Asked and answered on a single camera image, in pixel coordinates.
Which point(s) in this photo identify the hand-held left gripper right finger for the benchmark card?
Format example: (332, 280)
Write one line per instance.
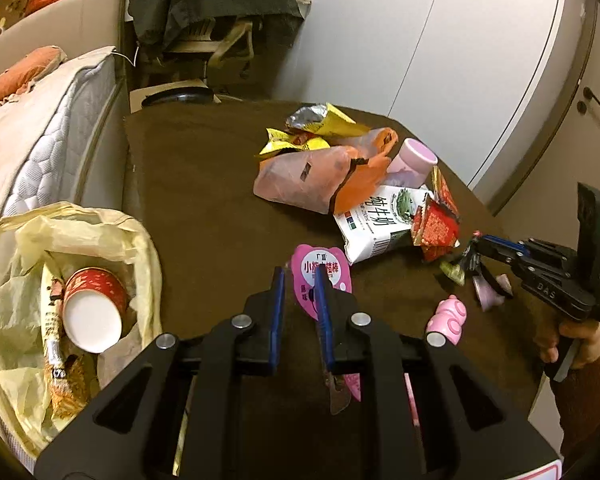
(321, 310)

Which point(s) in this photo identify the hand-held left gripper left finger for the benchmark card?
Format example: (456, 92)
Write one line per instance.
(278, 310)

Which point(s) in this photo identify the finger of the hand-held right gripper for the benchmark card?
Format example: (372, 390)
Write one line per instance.
(500, 244)
(495, 282)

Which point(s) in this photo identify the small pink white wrapper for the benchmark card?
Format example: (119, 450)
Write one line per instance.
(490, 297)

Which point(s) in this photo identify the pink snack wrapper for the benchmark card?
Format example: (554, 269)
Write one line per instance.
(305, 272)

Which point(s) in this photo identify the white green milk carton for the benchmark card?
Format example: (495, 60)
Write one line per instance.
(375, 225)

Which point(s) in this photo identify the yellow plastic bag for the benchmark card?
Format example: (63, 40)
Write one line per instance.
(10, 320)

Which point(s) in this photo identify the person's right forearm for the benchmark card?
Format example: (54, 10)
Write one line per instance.
(592, 410)

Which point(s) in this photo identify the person's right hand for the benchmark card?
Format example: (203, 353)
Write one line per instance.
(580, 342)

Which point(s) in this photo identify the green candy wrapper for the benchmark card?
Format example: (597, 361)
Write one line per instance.
(452, 271)

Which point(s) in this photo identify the pink toy pig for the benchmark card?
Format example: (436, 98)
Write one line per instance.
(447, 320)

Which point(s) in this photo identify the red snack wrapper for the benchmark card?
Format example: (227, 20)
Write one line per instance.
(437, 225)

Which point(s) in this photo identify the pink cup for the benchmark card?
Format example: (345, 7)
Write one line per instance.
(412, 157)

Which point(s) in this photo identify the orange bread bag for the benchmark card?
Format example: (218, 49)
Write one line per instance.
(310, 175)

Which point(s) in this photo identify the red paper cup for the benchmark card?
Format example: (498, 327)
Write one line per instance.
(92, 317)

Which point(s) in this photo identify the yellow snack packet silver inside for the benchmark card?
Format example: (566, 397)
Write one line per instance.
(325, 117)

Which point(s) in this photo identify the long snack stick wrapper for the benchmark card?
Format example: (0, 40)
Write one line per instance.
(60, 360)

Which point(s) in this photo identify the black round object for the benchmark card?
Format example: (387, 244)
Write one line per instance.
(180, 96)

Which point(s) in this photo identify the beige office chair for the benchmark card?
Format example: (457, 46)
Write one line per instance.
(225, 47)

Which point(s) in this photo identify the white mattress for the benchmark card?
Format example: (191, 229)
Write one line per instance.
(45, 140)

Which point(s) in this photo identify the orange plush pillow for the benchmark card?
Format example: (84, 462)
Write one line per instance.
(25, 72)

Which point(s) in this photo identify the beige bed headboard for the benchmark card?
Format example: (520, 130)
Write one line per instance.
(55, 25)

